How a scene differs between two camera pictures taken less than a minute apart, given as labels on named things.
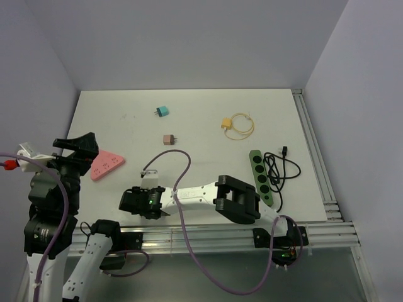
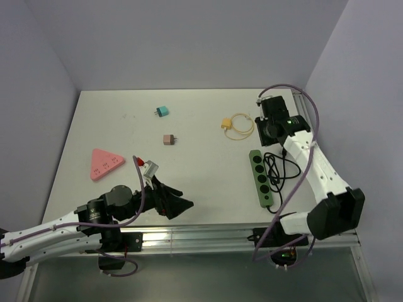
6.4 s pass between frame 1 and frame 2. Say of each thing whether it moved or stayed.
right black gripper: moved
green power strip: stayed
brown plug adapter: stayed
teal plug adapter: stayed
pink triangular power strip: stayed
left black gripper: moved
